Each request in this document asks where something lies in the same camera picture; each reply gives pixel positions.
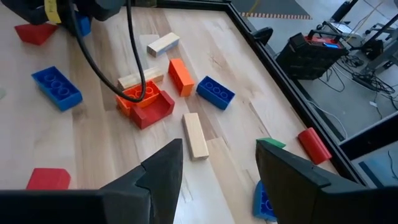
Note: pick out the black and red toolbox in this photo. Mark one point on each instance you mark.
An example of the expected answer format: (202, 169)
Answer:
(308, 59)

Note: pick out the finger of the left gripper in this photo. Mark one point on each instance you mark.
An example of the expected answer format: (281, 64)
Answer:
(25, 11)
(107, 9)

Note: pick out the black striped floor mat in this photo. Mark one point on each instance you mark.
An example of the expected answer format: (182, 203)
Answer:
(273, 6)

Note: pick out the small green block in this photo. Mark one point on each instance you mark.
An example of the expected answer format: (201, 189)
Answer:
(273, 142)

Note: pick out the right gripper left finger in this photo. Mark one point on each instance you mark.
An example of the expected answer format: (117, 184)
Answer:
(155, 193)

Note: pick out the yellow tape label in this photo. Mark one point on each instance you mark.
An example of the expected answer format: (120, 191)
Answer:
(52, 11)

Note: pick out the small red smooth block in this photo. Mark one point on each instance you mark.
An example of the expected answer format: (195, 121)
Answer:
(314, 145)

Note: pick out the small blue studded block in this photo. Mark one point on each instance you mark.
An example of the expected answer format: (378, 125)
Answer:
(262, 202)

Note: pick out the orange studded block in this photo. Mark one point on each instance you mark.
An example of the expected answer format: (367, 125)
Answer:
(124, 105)

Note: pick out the black frame clamp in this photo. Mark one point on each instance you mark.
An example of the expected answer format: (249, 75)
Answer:
(262, 35)

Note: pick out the orange smooth block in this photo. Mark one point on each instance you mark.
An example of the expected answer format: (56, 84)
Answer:
(181, 77)

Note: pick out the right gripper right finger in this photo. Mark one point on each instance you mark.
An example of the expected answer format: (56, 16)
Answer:
(292, 193)

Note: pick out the grey metal stand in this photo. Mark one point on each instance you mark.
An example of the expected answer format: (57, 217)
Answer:
(385, 49)

